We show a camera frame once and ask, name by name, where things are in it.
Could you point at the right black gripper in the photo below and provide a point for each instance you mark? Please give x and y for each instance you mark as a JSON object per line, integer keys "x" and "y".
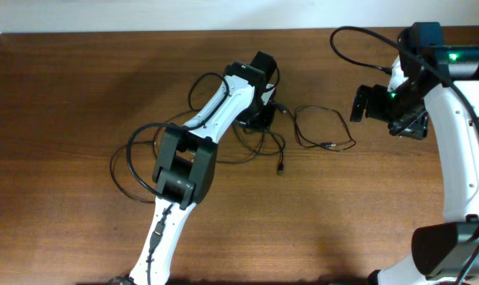
{"x": 411, "y": 127}

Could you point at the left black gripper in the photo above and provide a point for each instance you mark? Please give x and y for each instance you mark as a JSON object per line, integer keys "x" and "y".
{"x": 259, "y": 117}

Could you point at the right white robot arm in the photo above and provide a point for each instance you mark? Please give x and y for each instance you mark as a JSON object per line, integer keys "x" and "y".
{"x": 434, "y": 84}

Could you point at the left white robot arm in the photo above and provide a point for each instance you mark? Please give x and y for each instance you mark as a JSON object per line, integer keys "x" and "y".
{"x": 187, "y": 156}

